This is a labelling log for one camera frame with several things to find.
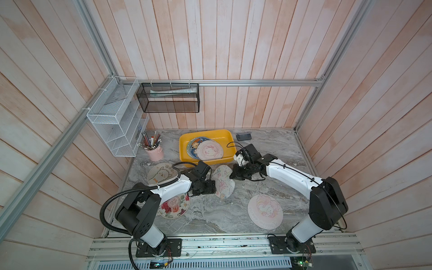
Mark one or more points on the black wire mesh basket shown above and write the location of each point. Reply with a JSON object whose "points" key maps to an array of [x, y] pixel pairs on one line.
{"points": [[169, 97]]}

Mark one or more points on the grey hole punch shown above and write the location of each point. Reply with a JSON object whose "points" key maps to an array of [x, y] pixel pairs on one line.
{"points": [[244, 136]]}

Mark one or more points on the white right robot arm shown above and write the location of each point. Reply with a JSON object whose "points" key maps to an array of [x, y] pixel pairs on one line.
{"points": [[327, 204]]}

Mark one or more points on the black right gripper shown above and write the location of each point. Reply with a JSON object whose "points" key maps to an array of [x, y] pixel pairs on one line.
{"points": [[235, 175]]}

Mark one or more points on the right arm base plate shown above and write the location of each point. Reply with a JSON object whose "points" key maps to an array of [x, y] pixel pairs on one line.
{"points": [[290, 245]]}

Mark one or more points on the white bear green coaster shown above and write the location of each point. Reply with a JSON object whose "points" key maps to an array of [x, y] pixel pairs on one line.
{"points": [[161, 173]]}

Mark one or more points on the pink unicorn round coaster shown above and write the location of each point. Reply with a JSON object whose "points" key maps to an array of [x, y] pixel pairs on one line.
{"points": [[209, 150]]}

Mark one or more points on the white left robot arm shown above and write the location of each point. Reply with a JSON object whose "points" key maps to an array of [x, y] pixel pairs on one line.
{"points": [[138, 210]]}

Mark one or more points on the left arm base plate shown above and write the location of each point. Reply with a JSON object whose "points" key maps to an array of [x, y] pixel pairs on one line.
{"points": [[168, 248]]}

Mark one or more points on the floral rose round coaster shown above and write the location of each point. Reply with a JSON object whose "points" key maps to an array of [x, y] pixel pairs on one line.
{"points": [[175, 207]]}

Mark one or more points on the white wire mesh shelf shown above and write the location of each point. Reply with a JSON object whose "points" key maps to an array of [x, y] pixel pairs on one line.
{"points": [[117, 116]]}

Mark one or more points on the pink ribbon bunny coaster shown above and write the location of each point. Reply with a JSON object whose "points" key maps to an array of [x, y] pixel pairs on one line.
{"points": [[224, 185]]}

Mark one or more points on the blue bear car coaster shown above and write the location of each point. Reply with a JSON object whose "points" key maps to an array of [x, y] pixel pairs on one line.
{"points": [[192, 146]]}

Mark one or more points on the pink pen cup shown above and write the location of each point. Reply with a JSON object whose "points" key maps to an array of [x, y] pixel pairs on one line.
{"points": [[151, 144]]}

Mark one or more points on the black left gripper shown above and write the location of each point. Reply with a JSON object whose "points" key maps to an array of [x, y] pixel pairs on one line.
{"points": [[211, 188]]}

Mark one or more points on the large pink unicorn coaster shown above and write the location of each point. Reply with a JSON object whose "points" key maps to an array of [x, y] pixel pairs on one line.
{"points": [[265, 212]]}

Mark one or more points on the yellow plastic storage box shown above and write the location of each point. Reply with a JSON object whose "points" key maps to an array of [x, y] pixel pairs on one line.
{"points": [[221, 136]]}

